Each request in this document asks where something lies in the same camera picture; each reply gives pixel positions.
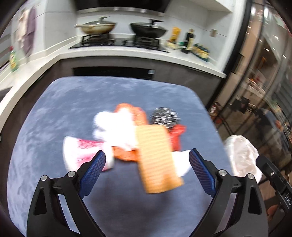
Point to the red plastic bag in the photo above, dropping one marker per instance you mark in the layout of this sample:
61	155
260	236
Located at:
174	136

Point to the dark soy sauce bottle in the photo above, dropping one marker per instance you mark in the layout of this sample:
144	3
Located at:
189	40

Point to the orange snack wrapper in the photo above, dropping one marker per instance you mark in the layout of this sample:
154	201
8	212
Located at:
131	118

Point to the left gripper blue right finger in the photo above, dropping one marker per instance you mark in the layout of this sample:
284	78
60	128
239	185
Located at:
205	172

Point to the beige hanging towel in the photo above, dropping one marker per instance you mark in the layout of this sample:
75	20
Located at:
22	27

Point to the white crumpled plastic bag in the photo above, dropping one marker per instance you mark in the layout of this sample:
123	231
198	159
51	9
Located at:
107	127

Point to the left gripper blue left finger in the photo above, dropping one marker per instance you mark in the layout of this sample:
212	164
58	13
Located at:
89	173

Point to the steel wool scrubber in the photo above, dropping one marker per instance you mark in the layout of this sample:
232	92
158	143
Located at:
165	116

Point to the green dish soap bottle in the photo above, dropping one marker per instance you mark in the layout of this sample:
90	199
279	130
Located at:
13	60

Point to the pink white paper cup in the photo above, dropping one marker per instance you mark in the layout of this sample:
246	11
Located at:
77	151

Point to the small bowl with garlic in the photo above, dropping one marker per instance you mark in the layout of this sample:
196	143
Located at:
171	45

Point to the beige wok with lid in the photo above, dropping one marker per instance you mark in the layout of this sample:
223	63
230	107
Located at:
99	27

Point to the blue grey table cloth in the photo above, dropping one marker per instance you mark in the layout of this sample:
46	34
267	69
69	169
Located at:
83	107

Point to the black wok with lid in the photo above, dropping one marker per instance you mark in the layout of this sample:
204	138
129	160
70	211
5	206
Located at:
148	29

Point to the yellow food packet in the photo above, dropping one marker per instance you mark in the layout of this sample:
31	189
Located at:
174	35

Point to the white lined trash bin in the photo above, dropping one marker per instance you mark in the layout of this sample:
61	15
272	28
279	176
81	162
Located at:
242	156

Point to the person's right hand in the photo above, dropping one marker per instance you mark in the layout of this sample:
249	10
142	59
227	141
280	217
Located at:
273	213

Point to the black range hood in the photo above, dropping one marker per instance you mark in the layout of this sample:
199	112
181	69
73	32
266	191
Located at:
153	7

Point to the orange foam fruit net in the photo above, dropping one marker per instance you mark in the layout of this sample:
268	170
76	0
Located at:
155	162

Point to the spice jar set on tray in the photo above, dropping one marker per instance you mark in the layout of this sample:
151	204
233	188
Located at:
201	52

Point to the black gas stove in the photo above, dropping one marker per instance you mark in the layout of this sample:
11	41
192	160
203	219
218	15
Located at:
110	40

